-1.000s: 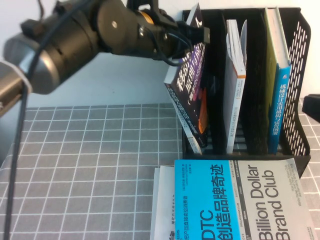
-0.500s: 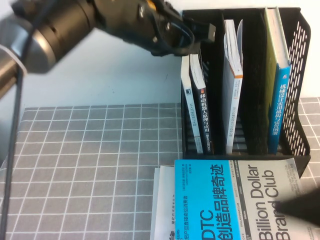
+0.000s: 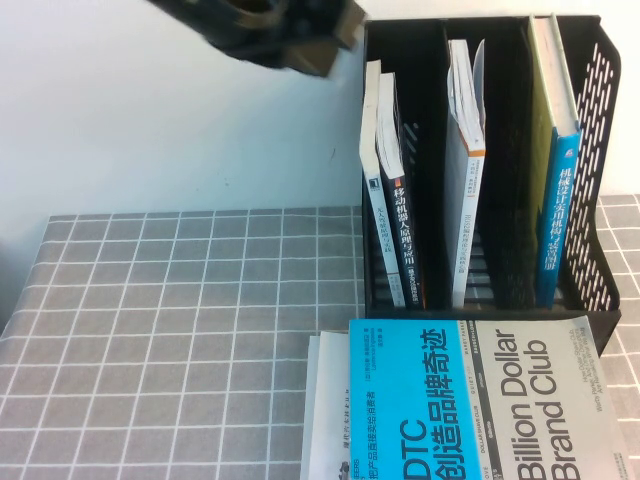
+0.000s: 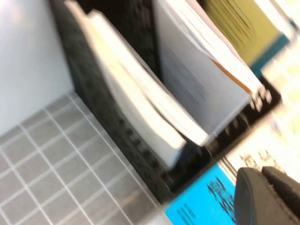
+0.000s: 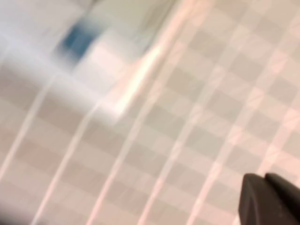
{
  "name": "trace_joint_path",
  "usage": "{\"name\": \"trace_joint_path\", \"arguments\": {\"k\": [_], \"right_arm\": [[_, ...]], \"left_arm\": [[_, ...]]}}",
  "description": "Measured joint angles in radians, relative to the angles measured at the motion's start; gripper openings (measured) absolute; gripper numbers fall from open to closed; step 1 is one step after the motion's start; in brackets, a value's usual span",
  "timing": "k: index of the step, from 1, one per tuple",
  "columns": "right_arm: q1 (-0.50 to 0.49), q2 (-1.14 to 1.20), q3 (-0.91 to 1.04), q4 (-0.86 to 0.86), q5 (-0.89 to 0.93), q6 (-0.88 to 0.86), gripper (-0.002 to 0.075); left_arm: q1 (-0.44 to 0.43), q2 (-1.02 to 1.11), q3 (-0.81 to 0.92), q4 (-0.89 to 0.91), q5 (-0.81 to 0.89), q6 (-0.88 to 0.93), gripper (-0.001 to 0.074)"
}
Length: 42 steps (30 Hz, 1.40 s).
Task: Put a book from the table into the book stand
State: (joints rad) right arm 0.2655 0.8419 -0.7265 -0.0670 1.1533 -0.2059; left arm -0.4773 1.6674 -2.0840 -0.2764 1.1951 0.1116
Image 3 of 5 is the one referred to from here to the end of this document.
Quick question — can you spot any dark robot cover book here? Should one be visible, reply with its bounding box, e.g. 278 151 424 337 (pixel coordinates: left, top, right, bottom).
375 72 427 310

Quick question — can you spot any black plastic book stand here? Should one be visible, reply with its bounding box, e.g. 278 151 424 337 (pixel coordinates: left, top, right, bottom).
359 14 623 362

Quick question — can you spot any grey white checked tablecloth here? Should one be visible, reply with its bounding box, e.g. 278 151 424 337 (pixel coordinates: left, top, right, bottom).
0 193 640 480

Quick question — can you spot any blue spine hardcover book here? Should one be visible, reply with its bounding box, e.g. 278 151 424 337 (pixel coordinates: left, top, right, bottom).
527 13 584 310

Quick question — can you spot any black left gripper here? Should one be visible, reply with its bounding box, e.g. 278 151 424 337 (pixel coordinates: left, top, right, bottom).
214 0 367 79

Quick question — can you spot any thin white paperback book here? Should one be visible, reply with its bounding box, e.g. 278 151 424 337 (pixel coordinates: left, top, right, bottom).
359 59 407 308

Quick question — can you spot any white book navy stripe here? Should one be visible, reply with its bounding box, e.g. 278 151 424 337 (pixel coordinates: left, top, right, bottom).
299 328 352 480

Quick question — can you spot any blue grey Billion Dollar book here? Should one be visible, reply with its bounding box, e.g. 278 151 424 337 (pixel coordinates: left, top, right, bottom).
347 313 629 480

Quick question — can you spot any white book orange spine band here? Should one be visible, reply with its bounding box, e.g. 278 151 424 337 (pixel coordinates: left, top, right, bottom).
444 38 487 309

